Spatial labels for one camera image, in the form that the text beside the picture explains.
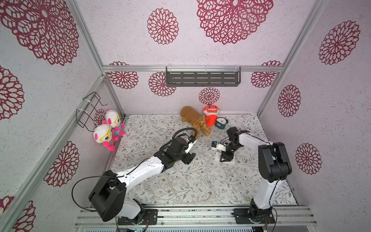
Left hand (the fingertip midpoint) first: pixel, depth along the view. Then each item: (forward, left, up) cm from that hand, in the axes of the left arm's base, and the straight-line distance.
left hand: (189, 150), depth 84 cm
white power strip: (+2, -19, -10) cm, 21 cm away
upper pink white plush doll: (+20, +49, +5) cm, 53 cm away
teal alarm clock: (+29, -25, -10) cm, 39 cm away
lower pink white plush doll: (+7, +50, +7) cm, 51 cm away
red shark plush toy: (+38, -18, -7) cm, 43 cm away
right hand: (+4, -23, -12) cm, 26 cm away
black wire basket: (+10, +54, +19) cm, 58 cm away
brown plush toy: (+29, -6, -5) cm, 30 cm away
